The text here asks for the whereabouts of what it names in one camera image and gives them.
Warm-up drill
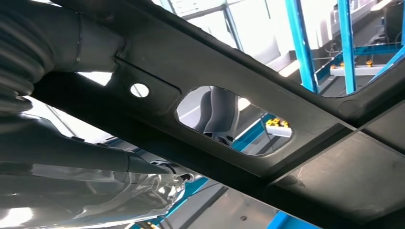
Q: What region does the blue metal shelf rack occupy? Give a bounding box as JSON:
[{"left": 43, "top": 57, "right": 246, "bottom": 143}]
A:
[{"left": 129, "top": 0, "right": 405, "bottom": 229}]

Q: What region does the large black plastic car part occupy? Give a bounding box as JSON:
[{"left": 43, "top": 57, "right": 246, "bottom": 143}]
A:
[{"left": 104, "top": 135, "right": 203, "bottom": 179}]

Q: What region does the white tray with yellow clips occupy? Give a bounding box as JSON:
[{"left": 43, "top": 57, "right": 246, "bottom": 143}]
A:
[
  {"left": 330, "top": 60, "right": 393, "bottom": 77},
  {"left": 265, "top": 117, "right": 292, "bottom": 138}
]

